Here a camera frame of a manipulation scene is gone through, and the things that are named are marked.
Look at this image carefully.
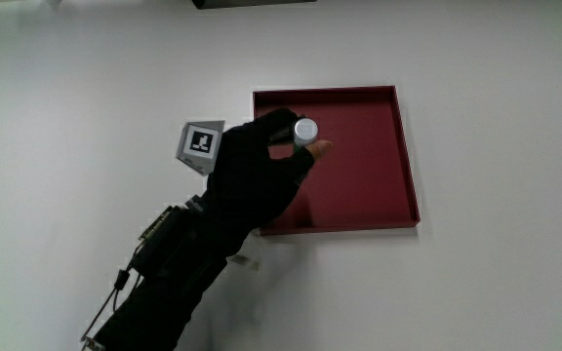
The grey capped glue stick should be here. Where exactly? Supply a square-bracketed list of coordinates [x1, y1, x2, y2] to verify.
[292, 117, 320, 150]

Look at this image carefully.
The thin black glove cable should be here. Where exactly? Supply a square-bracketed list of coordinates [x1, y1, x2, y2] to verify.
[79, 267, 141, 343]

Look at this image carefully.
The dark red square tray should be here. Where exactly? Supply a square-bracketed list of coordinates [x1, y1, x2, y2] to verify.
[252, 85, 422, 238]

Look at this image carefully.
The black object at table edge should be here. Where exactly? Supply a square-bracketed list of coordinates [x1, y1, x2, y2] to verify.
[191, 0, 319, 11]

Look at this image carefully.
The person's left hand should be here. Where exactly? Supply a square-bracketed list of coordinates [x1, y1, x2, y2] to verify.
[175, 107, 334, 234]

